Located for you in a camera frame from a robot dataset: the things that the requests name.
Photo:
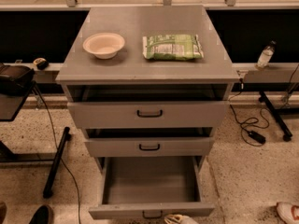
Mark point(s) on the green snack bag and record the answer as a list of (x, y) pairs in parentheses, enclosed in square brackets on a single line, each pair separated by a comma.
[(172, 47)]

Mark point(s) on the brown shoe tip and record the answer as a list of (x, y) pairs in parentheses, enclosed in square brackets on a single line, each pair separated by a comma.
[(3, 212)]

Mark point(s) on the grey drawer cabinet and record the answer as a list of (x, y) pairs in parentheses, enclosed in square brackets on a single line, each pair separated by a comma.
[(82, 70)]

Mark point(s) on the black bag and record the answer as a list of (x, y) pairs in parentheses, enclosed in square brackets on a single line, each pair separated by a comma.
[(15, 79)]

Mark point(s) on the yellow black tape measure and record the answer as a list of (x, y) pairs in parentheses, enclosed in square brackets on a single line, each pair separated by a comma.
[(41, 63)]

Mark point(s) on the clear plastic bottle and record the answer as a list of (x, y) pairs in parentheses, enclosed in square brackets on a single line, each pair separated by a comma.
[(266, 55)]

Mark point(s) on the black side table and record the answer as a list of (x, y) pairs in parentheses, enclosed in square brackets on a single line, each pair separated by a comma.
[(10, 106)]

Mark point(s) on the grey top drawer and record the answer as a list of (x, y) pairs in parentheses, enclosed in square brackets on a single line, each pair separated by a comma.
[(148, 107)]

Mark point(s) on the white paper bowl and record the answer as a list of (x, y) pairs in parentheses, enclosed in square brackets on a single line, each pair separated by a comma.
[(104, 45)]

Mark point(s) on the grey bottom drawer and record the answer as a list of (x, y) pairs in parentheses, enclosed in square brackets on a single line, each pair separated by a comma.
[(150, 187)]

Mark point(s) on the grey drawer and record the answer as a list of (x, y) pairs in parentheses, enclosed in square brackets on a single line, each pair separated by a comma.
[(148, 107), (148, 142), (150, 187)]

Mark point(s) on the white red sneaker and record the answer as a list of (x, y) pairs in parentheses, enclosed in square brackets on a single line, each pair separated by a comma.
[(288, 212)]

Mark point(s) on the black shoe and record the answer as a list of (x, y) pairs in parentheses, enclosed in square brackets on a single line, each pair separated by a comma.
[(43, 215)]

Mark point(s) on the grey middle drawer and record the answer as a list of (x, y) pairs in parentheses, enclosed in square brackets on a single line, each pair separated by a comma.
[(148, 142)]

